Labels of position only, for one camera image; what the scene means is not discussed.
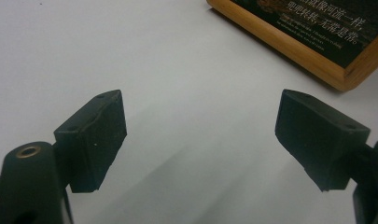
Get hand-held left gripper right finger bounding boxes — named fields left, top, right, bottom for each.
left=274, top=89, right=371, bottom=192

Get wooden photo frame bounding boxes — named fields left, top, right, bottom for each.
left=205, top=0, right=378, bottom=92

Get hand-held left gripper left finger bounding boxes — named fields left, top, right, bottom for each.
left=53, top=89, right=128, bottom=194

